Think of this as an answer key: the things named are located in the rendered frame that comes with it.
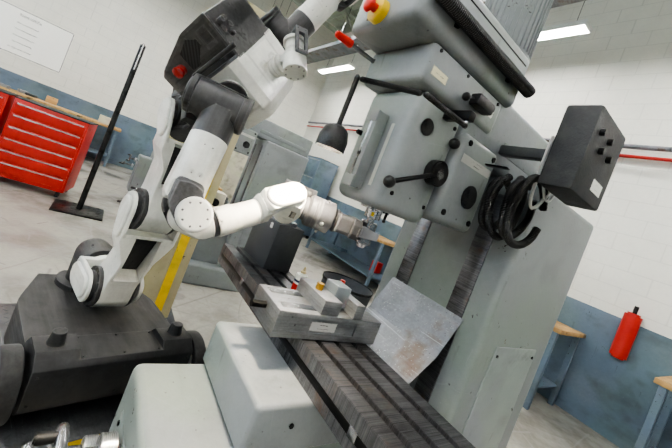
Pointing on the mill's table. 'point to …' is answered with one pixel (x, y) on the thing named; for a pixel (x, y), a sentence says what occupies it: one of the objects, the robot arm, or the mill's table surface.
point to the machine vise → (298, 326)
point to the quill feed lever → (435, 174)
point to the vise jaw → (327, 304)
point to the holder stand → (274, 244)
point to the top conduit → (483, 40)
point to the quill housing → (403, 155)
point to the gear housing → (431, 78)
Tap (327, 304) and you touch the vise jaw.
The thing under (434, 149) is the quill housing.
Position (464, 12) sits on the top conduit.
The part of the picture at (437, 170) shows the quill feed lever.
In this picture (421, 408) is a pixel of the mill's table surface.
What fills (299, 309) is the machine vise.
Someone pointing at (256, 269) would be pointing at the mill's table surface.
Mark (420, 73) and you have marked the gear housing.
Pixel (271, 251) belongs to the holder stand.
